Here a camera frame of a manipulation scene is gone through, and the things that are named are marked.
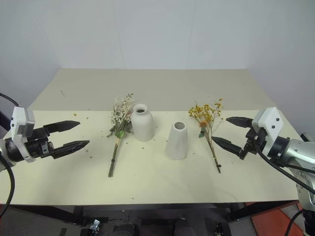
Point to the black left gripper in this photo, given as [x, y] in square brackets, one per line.
[37, 146]

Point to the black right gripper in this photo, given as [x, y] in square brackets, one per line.
[253, 141]

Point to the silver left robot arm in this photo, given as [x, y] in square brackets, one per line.
[8, 150]

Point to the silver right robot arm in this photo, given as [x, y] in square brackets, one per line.
[299, 151]

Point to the white cone-shaped ceramic vase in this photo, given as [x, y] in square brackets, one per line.
[176, 145]

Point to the white bottle-shaped ceramic vase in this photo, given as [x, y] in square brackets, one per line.
[142, 125]

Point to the yellow dried flower bouquet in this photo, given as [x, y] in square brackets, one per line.
[205, 115]

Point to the white and pink dried bouquet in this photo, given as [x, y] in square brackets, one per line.
[120, 118]

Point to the small metal clamp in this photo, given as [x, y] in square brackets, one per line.
[94, 225]

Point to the red floor mat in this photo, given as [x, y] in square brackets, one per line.
[270, 221]

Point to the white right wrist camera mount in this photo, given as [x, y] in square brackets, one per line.
[269, 120]

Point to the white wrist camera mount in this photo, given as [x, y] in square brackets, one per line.
[269, 120]
[21, 123]

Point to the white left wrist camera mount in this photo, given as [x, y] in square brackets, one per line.
[21, 123]

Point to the black table frame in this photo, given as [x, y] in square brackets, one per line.
[49, 211]

